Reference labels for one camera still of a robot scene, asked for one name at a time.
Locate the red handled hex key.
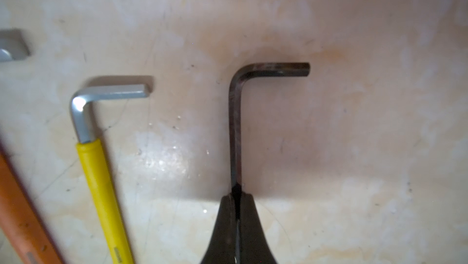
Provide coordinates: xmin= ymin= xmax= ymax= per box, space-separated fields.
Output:
xmin=0 ymin=29 xmax=30 ymax=62

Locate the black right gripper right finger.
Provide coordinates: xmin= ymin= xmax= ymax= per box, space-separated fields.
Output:
xmin=238 ymin=192 xmax=277 ymax=264

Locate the black hex key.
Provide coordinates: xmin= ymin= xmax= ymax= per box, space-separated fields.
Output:
xmin=228 ymin=62 xmax=312 ymax=192

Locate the orange handled hex key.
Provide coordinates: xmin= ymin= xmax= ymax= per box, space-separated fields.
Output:
xmin=1 ymin=155 xmax=64 ymax=264

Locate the yellow handled hex key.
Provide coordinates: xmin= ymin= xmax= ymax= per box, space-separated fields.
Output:
xmin=69 ymin=84 xmax=150 ymax=264

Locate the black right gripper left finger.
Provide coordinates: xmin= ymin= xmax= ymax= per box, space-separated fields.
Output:
xmin=201 ymin=194 xmax=237 ymax=264

